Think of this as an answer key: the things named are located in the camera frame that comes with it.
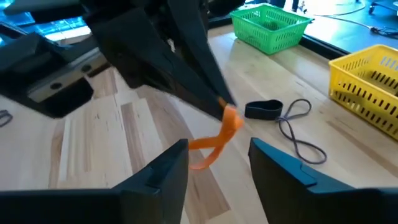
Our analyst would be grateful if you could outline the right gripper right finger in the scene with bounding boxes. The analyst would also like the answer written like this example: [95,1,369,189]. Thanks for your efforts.
[248,138,398,224]

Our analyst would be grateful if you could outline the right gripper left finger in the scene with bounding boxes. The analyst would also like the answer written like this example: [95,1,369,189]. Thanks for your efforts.
[0,139,190,224]

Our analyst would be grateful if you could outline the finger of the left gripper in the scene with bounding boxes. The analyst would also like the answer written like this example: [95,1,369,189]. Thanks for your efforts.
[167,0,236,106]
[89,7,225,121]

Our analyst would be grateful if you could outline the wide orange rubber band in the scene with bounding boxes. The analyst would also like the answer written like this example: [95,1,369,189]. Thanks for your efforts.
[188,98,244,170]

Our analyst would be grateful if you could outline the thin black rubber band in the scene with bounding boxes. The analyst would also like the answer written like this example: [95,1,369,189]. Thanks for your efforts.
[275,98,328,165]
[0,109,14,128]

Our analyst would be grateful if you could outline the wide black rubber band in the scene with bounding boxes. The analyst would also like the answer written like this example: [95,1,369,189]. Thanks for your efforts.
[244,99,284,121]

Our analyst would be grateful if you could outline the green plastic basket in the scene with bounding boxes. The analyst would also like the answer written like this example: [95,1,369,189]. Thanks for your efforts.
[229,2,314,56]

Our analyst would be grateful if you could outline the yellow plastic basket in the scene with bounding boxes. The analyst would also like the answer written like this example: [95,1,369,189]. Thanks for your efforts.
[328,44,398,141]

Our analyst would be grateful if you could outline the black floor cable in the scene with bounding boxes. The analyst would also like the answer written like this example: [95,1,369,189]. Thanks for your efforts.
[313,6,398,40]

